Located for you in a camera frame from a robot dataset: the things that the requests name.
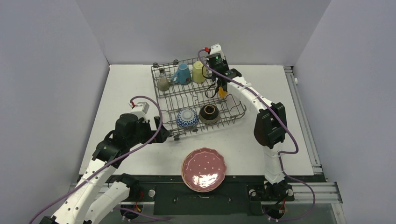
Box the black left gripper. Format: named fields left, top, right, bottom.
left=127, top=116, right=170, bottom=148

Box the pale yellow mug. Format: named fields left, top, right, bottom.
left=192, top=61, right=206, bottom=83

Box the yellow polka dot plate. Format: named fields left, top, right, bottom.
left=218, top=86, right=227, bottom=98

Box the orange patterned small bowl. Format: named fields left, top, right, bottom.
left=176, top=109, right=199, bottom=128

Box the blue mug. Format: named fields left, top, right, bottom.
left=171, top=63, right=191, bottom=85

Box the grey wire dish rack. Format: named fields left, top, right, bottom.
left=151, top=57, right=247, bottom=140

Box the small grey-green mug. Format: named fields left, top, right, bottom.
left=157, top=77, right=170, bottom=91

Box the dark patterned cream bowl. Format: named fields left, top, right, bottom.
left=198, top=104, right=220, bottom=125

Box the pink plate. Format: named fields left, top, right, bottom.
left=181, top=147, right=227, bottom=179

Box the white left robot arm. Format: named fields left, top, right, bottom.
left=40, top=112, right=169, bottom=224

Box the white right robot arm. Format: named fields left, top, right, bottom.
left=204, top=53, right=296, bottom=201

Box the cream plate at bottom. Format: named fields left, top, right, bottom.
left=183, top=175, right=224, bottom=193

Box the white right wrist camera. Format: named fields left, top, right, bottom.
left=205, top=43, right=224, bottom=58

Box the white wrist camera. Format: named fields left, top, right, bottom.
left=130, top=102, right=149, bottom=122
left=205, top=43, right=224, bottom=58

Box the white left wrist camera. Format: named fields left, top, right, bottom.
left=130, top=102, right=149, bottom=122

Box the black table frame rail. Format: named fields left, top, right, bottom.
left=76, top=175, right=325, bottom=217

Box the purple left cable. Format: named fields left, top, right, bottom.
left=28, top=95, right=171, bottom=224

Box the aluminium side rail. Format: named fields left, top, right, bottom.
left=283, top=66, right=323, bottom=175

